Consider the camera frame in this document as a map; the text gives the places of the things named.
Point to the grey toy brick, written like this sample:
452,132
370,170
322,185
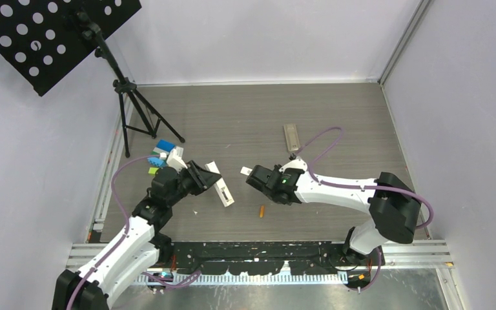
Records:
158,152

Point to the aluminium rail frame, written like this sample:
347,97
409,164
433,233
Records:
423,254

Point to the lime green toy wedge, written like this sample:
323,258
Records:
153,170

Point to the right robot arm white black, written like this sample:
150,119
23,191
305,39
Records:
392,209

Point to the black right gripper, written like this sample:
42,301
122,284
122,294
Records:
278,169

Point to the white remote back cover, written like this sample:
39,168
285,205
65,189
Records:
246,171

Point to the black perforated music stand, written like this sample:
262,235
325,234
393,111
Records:
45,40

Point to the green blue toy brick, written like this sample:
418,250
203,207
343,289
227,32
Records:
157,162

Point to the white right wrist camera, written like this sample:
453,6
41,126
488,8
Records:
297,163

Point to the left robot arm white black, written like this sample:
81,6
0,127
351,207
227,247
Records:
139,245

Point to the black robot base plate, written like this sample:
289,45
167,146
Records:
262,258

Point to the white slim remote control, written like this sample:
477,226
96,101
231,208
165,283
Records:
220,186

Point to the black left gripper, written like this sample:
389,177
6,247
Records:
201,179

